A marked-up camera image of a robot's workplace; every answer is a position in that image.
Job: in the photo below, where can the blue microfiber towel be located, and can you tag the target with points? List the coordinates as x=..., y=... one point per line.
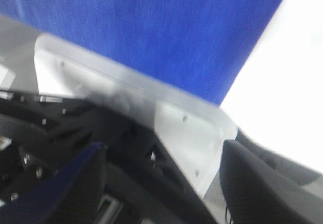
x=197, y=45

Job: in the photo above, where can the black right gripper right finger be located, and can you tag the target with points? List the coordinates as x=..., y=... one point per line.
x=256, y=193

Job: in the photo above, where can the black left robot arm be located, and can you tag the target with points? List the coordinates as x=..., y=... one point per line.
x=68, y=160

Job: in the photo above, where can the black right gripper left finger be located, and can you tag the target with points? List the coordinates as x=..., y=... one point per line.
x=83, y=198

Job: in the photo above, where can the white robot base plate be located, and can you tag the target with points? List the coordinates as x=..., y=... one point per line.
x=191, y=129

